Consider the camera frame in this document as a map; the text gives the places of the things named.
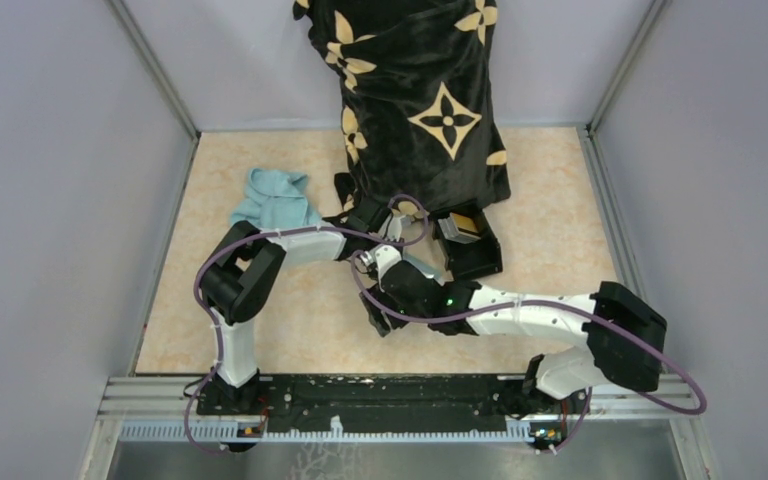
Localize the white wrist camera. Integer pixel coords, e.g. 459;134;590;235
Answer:
380;208;424;247
354;245;403;279

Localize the black beige flower-patterned blanket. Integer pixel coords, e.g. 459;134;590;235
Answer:
292;0;511;215

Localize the aluminium frame rail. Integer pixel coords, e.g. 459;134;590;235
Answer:
95;374;698;423

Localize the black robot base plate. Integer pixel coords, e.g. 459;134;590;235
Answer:
196;374;586;434

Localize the black card tray box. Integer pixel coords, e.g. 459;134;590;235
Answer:
431;202;503;280

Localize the stack of cards in tray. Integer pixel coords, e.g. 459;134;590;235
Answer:
437;212;481;244

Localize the purple cable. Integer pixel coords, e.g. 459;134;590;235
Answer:
182;193;433;457
348;248;709;457

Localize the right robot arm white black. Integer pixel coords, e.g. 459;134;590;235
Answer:
362;260;667;412

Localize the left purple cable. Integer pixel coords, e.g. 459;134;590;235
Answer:
182;193;433;457

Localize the white slotted cable duct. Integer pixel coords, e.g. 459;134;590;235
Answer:
119;417;561;445

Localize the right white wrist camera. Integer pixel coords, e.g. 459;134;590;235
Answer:
354;245;403;279

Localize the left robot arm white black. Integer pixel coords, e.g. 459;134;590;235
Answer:
194;199;403;414

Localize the light blue cloth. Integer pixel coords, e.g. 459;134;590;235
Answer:
229;168;322;229

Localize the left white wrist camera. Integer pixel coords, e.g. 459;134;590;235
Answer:
380;208;424;247

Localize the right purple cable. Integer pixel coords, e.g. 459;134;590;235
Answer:
348;248;709;457

